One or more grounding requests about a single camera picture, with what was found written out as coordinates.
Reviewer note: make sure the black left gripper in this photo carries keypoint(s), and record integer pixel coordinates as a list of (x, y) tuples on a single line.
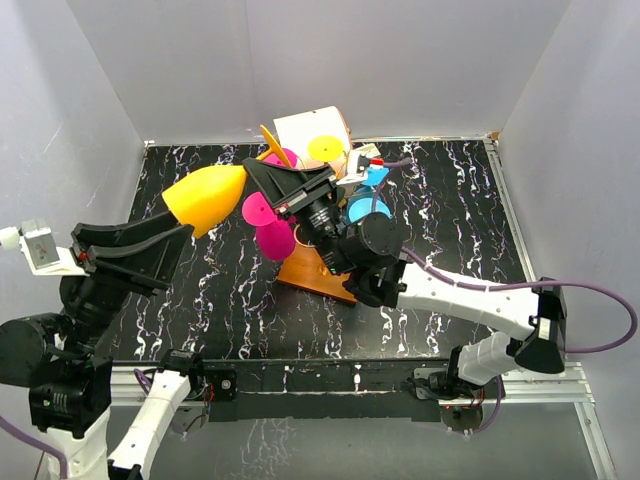
[(147, 262)]

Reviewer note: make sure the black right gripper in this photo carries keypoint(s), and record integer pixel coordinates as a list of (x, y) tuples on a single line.
[(278, 184)]

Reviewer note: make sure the orange wine glass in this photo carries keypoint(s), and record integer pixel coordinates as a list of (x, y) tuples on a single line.
[(326, 149), (206, 197)]

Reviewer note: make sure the blue wine glass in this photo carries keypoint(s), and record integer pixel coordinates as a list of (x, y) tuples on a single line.
[(373, 176), (360, 207)]

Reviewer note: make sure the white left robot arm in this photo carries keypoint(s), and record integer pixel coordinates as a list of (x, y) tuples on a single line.
[(53, 355)]

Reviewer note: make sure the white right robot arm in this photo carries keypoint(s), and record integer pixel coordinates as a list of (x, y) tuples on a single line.
[(528, 322)]

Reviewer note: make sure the white cylindrical container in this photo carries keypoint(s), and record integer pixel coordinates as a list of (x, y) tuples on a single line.
[(296, 131)]

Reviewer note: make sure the small white tag box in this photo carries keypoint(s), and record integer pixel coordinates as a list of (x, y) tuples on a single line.
[(369, 150)]

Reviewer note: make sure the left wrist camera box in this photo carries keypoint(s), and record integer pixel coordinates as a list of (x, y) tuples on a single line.
[(35, 240)]

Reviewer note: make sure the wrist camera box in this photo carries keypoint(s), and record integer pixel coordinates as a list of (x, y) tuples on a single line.
[(355, 168), (35, 240)]

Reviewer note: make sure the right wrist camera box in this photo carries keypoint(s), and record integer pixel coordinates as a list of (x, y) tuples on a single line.
[(355, 168)]

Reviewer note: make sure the gold wire wine glass rack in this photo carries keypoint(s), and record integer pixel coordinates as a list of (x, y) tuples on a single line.
[(305, 270)]

